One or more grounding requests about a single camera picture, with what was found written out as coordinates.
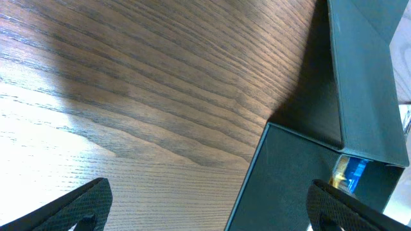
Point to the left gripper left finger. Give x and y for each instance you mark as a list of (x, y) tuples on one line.
[(85, 208)]

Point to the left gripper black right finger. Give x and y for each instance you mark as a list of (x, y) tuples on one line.
[(330, 209)]

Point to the blue snack bar wrapper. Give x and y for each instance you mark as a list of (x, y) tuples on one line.
[(353, 172)]

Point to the black gift box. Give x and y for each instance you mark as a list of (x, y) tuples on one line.
[(345, 104)]

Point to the yellow nut snack bag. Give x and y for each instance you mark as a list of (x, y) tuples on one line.
[(338, 179)]

